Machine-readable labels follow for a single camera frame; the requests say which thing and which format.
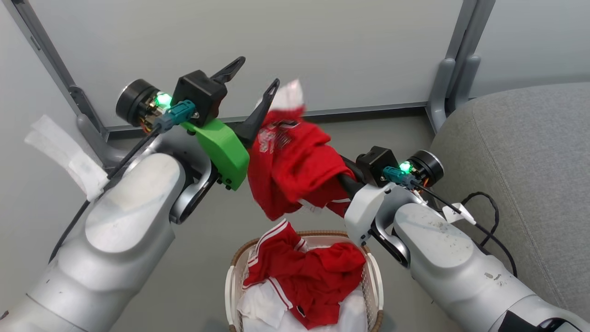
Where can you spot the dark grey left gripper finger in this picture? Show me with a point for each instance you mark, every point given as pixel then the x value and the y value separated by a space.
pixel 257 121
pixel 230 70

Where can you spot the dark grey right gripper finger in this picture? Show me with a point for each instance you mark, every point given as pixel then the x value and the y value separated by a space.
pixel 350 183

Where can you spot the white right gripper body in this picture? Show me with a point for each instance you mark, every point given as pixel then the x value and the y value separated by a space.
pixel 364 207

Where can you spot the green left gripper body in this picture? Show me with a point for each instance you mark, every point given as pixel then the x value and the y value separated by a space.
pixel 228 157

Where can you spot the red shirt with white print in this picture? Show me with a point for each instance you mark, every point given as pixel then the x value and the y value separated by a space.
pixel 295 166

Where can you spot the red garment with striped trim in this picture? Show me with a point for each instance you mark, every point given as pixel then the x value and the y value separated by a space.
pixel 313 281

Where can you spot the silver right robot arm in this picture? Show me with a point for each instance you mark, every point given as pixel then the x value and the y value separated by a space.
pixel 451 258

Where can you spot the white laundry basket brown rim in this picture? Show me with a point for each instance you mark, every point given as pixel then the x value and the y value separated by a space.
pixel 375 281

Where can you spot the white cloth in basket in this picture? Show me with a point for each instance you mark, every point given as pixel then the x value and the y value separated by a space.
pixel 258 309

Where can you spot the long grey partition foot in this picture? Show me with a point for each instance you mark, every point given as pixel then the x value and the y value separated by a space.
pixel 99 147

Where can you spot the white tape strip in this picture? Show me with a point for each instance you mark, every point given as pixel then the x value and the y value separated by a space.
pixel 73 161

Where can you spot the grey fabric sofa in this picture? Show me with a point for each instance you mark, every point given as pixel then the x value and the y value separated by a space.
pixel 530 147

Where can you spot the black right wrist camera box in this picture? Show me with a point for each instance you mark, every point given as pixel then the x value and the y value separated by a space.
pixel 375 161

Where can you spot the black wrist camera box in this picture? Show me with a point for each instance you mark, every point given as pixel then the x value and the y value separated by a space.
pixel 375 161
pixel 200 94

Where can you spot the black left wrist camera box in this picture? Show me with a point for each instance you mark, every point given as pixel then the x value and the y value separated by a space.
pixel 200 94

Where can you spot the grey partition bottom rail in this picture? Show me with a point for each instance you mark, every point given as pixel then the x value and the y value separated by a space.
pixel 345 110

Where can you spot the grey partition post dark bracket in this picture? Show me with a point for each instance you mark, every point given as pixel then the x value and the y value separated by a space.
pixel 50 46

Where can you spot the grey partition double post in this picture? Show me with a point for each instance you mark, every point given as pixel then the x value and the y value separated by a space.
pixel 470 27

